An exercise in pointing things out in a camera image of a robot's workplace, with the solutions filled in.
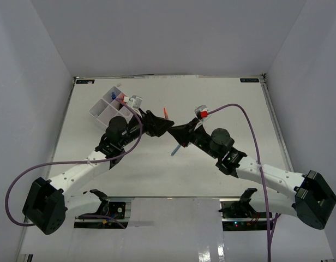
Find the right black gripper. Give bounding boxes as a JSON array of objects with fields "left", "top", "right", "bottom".
[{"left": 168, "top": 118, "right": 219, "bottom": 160}]

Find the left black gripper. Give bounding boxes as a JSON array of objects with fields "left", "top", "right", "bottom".
[{"left": 119, "top": 109, "right": 175, "bottom": 148}]

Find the light blue pen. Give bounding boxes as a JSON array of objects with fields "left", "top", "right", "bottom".
[{"left": 171, "top": 145, "right": 181, "bottom": 157}]

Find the orange pen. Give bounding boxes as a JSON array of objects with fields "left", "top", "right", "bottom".
[{"left": 163, "top": 108, "right": 169, "bottom": 120}]

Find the white divided organizer box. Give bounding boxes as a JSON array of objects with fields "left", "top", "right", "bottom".
[{"left": 89, "top": 86, "right": 133, "bottom": 130}]

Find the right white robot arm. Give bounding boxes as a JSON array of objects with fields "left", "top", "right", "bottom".
[{"left": 169, "top": 118, "right": 336, "bottom": 230}]

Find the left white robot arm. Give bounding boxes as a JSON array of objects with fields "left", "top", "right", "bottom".
[{"left": 22, "top": 110, "right": 174, "bottom": 235}]

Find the right black corner label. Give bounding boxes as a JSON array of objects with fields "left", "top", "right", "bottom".
[{"left": 240, "top": 78, "right": 260, "bottom": 83}]

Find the black corner label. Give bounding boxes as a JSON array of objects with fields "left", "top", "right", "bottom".
[
  {"left": 76, "top": 79, "right": 95, "bottom": 85},
  {"left": 240, "top": 78, "right": 260, "bottom": 83}
]

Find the left black corner label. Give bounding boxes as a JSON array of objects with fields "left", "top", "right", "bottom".
[{"left": 76, "top": 79, "right": 95, "bottom": 85}]

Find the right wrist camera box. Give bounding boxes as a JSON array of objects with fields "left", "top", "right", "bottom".
[{"left": 194, "top": 105, "right": 209, "bottom": 120}]

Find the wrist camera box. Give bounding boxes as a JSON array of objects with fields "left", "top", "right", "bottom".
[
  {"left": 127, "top": 96, "right": 142, "bottom": 109},
  {"left": 194, "top": 105, "right": 209, "bottom": 120}
]

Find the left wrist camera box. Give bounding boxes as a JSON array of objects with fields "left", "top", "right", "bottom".
[{"left": 127, "top": 96, "right": 142, "bottom": 109}]

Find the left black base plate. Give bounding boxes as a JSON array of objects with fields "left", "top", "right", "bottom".
[{"left": 76, "top": 201, "right": 127, "bottom": 221}]

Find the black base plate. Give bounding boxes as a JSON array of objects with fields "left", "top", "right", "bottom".
[
  {"left": 219, "top": 201, "right": 267, "bottom": 232},
  {"left": 76, "top": 201, "right": 127, "bottom": 221}
]

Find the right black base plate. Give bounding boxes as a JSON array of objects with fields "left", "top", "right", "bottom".
[{"left": 219, "top": 201, "right": 267, "bottom": 232}]

